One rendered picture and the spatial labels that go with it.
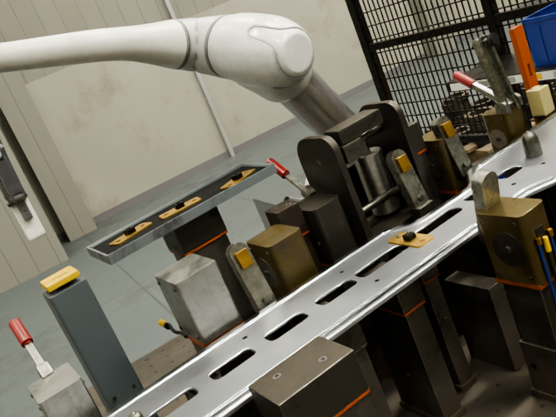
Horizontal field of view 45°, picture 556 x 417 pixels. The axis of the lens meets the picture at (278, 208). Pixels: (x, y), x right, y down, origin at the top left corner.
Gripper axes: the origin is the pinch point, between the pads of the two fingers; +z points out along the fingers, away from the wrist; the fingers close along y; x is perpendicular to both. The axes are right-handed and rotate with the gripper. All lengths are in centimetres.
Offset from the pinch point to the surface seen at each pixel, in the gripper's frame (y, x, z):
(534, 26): 2, 132, 13
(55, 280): 2.1, -1.2, 11.2
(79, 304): 3.5, 0.3, 16.6
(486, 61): 19, 94, 11
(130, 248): 6.9, 11.8, 11.5
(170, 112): -590, 258, 53
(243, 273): 20.7, 23.8, 21.3
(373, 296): 41, 33, 27
